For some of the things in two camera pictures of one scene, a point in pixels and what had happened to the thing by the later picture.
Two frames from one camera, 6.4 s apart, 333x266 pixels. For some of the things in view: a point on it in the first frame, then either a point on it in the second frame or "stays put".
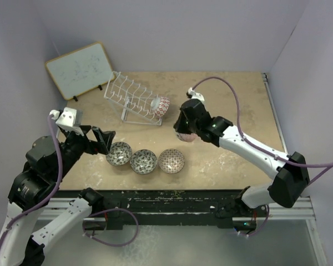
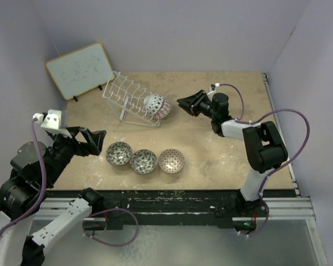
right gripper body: [184, 126] to [205, 107]
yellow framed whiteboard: [80, 71] stays put
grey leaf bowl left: [120, 153] stays put
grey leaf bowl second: [143, 161] stays put
